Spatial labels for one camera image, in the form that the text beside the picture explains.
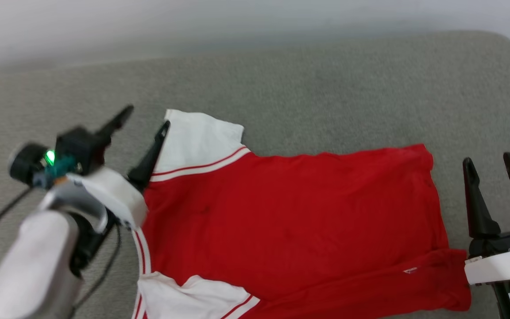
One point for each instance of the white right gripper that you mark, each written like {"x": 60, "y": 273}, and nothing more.
{"x": 503, "y": 261}

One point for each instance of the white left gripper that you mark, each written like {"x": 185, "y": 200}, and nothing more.
{"x": 113, "y": 195}

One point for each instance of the red and white shirt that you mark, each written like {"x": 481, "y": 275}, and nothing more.
{"x": 290, "y": 221}

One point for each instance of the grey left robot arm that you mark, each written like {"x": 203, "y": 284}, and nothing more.
{"x": 33, "y": 266}

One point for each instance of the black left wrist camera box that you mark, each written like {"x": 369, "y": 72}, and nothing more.
{"x": 82, "y": 148}

